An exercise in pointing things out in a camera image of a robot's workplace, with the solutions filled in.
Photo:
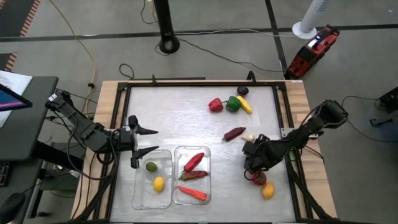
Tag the green bell pepper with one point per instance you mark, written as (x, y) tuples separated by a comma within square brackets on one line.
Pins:
[(233, 104)]

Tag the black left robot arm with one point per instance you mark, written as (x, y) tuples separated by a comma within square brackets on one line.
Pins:
[(87, 130)]

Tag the clear plastic vegetable basket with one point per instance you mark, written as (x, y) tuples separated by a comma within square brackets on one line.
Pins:
[(178, 152)]

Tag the white paper sheet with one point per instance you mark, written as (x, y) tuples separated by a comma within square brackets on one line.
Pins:
[(15, 81)]

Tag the red bell pepper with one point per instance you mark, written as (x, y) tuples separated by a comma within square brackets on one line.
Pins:
[(215, 105)]

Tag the clear plastic fruit basket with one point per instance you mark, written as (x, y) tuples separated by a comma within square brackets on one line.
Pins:
[(140, 199)]

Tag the white tower fan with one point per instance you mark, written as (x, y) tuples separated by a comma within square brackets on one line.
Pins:
[(314, 15)]

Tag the dark purple round vegetable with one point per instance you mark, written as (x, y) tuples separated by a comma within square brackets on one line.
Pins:
[(242, 91)]

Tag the silver metal mounting plate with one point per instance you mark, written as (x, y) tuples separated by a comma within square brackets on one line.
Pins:
[(286, 132)]

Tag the purple eggplant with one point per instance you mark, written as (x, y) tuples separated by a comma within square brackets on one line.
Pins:
[(234, 133)]

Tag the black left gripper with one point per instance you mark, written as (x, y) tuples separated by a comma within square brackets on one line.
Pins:
[(127, 140)]

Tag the dark red chili pepper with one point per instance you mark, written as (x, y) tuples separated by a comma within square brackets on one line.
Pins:
[(194, 175)]

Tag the tablet screen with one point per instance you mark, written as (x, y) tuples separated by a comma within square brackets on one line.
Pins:
[(9, 99)]

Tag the long red pepper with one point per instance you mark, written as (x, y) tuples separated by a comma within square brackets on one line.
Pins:
[(193, 162)]

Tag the orange carrot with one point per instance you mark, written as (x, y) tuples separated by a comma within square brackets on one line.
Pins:
[(192, 193)]

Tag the white garlic bulb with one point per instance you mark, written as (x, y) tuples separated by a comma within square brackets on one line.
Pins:
[(248, 137)]

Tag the orange-yellow lemon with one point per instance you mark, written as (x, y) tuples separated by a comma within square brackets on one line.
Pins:
[(268, 190)]

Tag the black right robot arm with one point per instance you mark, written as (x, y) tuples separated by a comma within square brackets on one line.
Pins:
[(329, 113)]

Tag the black post with round base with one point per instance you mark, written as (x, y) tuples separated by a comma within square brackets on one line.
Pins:
[(164, 18)]

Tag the green lime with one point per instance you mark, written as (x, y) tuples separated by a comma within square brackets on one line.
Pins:
[(151, 166)]

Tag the dark floor mat striped edge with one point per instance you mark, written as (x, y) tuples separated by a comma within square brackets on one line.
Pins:
[(15, 15)]

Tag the black side desk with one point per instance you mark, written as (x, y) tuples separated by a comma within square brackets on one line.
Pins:
[(28, 130)]

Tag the yellow corn cob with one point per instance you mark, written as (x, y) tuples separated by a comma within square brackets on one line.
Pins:
[(245, 106)]

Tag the yellow lemon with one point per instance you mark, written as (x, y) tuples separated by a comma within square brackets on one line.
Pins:
[(158, 184)]

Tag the black floor device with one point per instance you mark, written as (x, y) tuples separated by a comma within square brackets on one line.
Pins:
[(390, 99)]

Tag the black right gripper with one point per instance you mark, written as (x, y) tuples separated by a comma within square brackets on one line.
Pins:
[(262, 152)]

